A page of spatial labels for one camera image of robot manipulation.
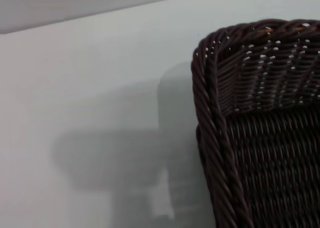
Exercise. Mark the black woven rectangular basket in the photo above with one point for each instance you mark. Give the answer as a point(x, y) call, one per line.
point(270, 150)

